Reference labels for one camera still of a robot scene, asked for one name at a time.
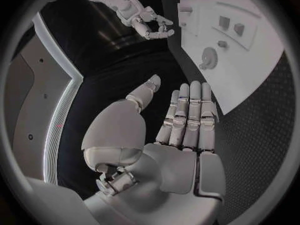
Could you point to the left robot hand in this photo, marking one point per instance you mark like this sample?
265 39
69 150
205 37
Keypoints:
168 172

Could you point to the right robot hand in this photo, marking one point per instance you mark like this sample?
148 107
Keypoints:
146 27

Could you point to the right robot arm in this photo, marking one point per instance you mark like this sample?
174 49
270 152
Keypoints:
123 4

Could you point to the white task board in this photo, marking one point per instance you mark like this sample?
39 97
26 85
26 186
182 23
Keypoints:
234 75

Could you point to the grey short cylinder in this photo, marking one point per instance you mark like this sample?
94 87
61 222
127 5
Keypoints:
222 43

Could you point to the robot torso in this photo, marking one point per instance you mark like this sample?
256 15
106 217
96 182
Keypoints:
35 97

